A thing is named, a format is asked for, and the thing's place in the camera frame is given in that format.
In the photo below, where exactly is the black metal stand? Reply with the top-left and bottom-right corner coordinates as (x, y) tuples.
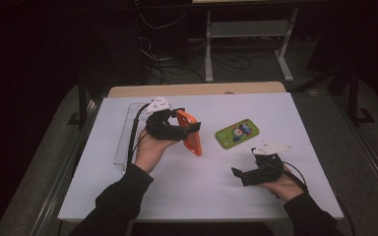
(67, 75), (99, 129)
(347, 62), (377, 126)

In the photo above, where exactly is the bundle of black floor cables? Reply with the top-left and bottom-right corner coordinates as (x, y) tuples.
(146, 48), (254, 85)

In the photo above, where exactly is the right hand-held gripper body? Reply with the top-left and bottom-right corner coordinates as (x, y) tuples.
(245, 141), (293, 185)

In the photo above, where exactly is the green cartoon phone case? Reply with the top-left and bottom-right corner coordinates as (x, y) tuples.
(215, 118), (260, 150)

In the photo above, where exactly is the aluminium floor rail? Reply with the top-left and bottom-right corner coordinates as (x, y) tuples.
(29, 97), (102, 236)
(334, 96), (378, 205)

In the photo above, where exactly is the clear plastic storage box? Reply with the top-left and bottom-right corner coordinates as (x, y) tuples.
(112, 102), (152, 175)

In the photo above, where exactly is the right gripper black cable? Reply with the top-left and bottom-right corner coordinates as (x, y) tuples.
(281, 160), (357, 236)

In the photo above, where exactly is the person's right hand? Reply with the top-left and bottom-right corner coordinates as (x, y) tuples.
(259, 165), (306, 204)

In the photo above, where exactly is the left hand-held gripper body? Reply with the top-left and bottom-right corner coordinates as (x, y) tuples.
(143, 96), (180, 142)

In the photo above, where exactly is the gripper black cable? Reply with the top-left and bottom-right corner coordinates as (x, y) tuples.
(281, 160), (357, 236)
(126, 102), (151, 173)

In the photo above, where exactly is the person's left hand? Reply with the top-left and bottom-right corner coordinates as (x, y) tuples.
(133, 129), (178, 175)

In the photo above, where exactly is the light wooden table board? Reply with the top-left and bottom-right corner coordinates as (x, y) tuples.
(107, 81), (287, 98)

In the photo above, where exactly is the orange phone case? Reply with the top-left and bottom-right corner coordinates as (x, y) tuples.
(175, 109), (203, 157)

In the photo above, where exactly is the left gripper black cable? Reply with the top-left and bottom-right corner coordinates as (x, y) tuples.
(126, 102), (151, 173)

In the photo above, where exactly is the white metal table frame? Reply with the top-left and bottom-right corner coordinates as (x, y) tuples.
(205, 7), (299, 83)

